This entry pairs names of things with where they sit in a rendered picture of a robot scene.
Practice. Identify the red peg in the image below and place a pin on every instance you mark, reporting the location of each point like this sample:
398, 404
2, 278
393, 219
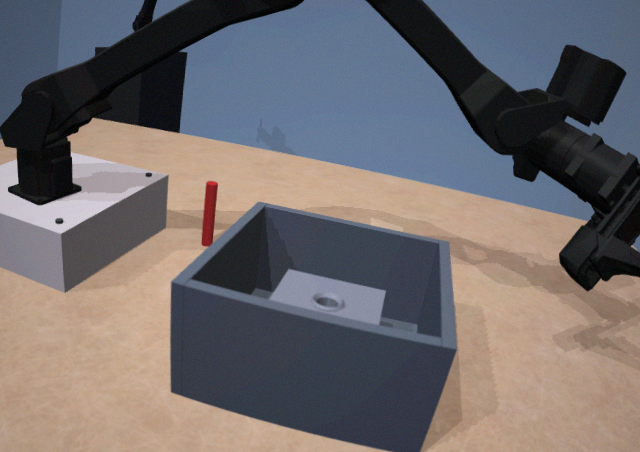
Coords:
209, 212

